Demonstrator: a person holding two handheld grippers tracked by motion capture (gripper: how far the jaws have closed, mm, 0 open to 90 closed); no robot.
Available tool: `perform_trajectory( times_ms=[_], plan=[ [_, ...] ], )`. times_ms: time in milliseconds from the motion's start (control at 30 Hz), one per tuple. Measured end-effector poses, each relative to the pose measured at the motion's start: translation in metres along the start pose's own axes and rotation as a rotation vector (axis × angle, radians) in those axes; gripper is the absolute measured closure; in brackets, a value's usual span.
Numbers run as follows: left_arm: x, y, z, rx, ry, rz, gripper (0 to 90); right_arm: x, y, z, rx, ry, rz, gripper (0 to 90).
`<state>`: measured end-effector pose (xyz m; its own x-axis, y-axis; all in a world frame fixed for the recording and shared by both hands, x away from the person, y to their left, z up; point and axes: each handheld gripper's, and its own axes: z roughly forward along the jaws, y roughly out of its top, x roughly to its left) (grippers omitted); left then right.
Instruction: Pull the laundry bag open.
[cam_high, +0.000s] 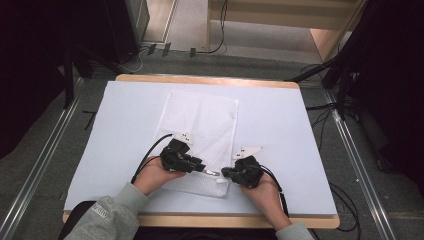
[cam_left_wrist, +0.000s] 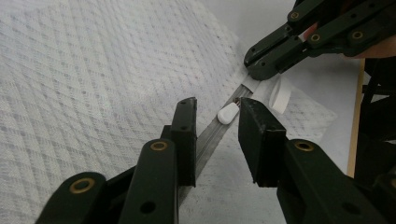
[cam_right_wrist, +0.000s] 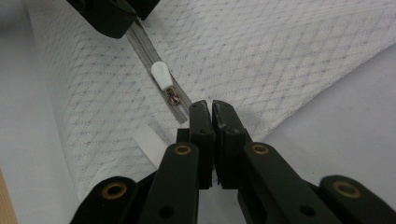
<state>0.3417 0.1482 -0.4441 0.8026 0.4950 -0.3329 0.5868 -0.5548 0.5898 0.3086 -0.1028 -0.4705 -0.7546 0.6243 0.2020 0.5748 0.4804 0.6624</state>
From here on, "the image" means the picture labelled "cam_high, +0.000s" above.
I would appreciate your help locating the black metal stand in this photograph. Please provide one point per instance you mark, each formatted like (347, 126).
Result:
(70, 80)
(340, 76)

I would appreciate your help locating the person's right hand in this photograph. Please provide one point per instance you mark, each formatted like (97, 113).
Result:
(263, 193)

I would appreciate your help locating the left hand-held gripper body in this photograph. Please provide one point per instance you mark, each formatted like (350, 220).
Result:
(176, 156)

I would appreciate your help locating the white mesh laundry bag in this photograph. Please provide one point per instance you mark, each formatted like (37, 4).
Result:
(203, 123)

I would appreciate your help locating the black tape strip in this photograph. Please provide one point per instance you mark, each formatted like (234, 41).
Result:
(192, 52)
(166, 49)
(151, 49)

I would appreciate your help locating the black cabinet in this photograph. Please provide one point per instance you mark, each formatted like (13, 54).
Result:
(123, 26)

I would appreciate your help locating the light wooden shelf unit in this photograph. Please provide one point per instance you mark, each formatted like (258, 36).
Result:
(266, 13)

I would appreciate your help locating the white table mat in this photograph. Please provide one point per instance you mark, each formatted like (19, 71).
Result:
(273, 116)

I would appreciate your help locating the metal floor rail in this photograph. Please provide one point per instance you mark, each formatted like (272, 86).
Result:
(40, 163)
(360, 166)

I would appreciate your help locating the wooden table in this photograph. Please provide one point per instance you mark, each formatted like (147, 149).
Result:
(206, 220)

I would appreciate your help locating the person's left hand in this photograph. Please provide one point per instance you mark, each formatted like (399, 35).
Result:
(153, 178)

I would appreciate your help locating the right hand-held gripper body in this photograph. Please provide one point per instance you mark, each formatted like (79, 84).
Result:
(248, 171)

